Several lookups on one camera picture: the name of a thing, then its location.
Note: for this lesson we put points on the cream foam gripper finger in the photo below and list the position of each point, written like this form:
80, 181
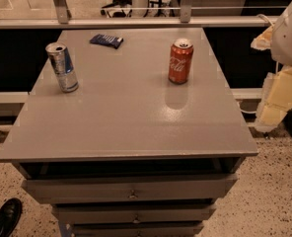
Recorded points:
263, 41
276, 100

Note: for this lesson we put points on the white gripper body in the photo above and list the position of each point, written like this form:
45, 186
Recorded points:
290, 39

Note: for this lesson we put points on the silver blue redbull can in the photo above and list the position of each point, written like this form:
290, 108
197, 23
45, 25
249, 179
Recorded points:
62, 65

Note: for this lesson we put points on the orange coca-cola can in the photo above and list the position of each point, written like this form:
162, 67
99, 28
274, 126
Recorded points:
180, 61

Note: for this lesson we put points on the dark blue snack packet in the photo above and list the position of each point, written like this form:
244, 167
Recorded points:
106, 40

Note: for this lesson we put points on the black shoe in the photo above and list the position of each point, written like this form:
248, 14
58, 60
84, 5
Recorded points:
10, 214

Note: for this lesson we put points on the metal railing frame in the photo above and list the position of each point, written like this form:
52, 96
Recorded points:
85, 14

